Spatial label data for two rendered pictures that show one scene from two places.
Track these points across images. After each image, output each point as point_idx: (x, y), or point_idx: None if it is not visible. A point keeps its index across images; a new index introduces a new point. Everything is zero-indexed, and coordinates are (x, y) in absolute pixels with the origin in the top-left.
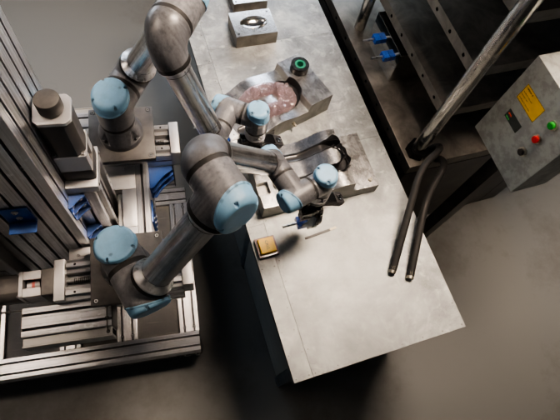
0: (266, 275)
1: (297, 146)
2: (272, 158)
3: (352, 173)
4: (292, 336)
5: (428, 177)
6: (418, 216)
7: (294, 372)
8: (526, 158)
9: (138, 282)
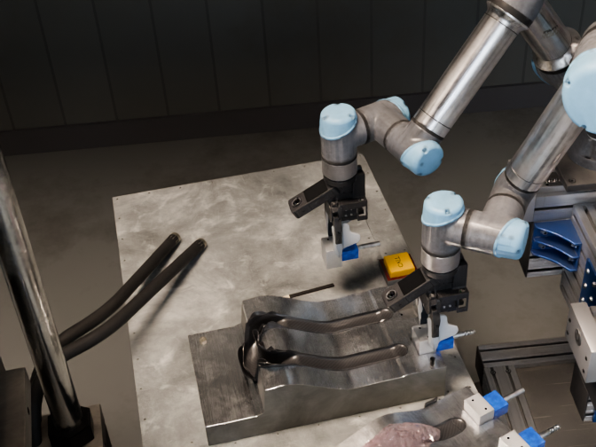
0: (398, 243)
1: (340, 380)
2: (422, 105)
3: (234, 351)
4: None
5: None
6: (131, 294)
7: (361, 160)
8: None
9: (570, 28)
